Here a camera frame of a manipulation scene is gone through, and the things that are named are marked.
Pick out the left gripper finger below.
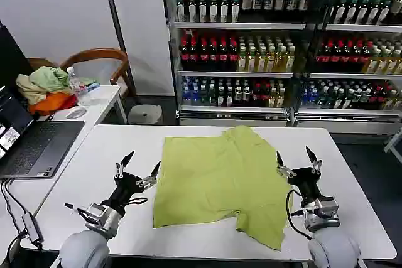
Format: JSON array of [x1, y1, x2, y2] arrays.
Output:
[[135, 160, 162, 189], [114, 150, 136, 179]]

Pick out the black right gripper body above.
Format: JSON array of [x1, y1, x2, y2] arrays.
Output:
[[286, 167, 323, 208]]

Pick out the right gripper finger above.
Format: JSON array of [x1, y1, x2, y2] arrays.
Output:
[[305, 146, 323, 173], [276, 151, 298, 179]]

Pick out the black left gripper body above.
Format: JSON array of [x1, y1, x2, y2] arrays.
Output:
[[100, 172, 148, 216]]

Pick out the grey round stool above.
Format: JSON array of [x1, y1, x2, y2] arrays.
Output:
[[128, 104, 163, 126]]

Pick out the white computer mouse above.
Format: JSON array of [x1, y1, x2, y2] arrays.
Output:
[[65, 106, 87, 119]]

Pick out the white side desk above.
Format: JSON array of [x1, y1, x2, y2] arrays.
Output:
[[0, 84, 128, 252]]

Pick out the clear glass dish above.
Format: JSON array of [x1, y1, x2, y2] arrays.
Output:
[[76, 90, 95, 107]]

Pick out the dark grey laptop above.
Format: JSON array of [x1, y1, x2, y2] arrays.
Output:
[[0, 84, 86, 179]]

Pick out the blue and pink cloth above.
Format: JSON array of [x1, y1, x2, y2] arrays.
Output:
[[79, 77, 101, 92]]

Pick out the orange cloth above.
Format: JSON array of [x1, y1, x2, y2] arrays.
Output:
[[29, 90, 78, 117]]

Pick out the clear plastic water bottle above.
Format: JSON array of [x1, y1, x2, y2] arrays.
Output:
[[65, 67, 84, 98]]

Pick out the black adapter dock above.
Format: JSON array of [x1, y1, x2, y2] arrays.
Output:
[[18, 212, 44, 243]]

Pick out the pale green cloth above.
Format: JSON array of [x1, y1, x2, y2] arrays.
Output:
[[16, 65, 72, 94]]

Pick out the beige cloth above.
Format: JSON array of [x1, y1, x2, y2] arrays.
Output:
[[15, 75, 48, 106]]

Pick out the brown wooden chair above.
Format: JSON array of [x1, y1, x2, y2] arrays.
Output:
[[27, 47, 138, 98]]

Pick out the steel shelf of bottles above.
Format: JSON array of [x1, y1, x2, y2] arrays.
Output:
[[295, 0, 402, 136], [160, 0, 310, 126]]

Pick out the black monitor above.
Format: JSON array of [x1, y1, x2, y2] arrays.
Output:
[[0, 19, 35, 90]]

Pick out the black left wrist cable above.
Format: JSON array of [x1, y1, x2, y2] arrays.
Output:
[[124, 196, 149, 206]]

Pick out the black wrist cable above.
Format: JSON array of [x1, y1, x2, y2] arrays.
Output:
[[124, 196, 149, 206], [286, 187, 313, 241]]

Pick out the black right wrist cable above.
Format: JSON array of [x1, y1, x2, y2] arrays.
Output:
[[286, 187, 313, 241]]

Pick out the white metal frame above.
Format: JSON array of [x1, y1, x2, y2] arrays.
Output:
[[383, 129, 402, 166]]

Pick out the black laptop cable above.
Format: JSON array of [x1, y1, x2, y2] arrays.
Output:
[[0, 178, 25, 220], [6, 178, 30, 216]]

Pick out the black dock cable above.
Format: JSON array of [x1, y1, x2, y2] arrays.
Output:
[[5, 235, 43, 264]]

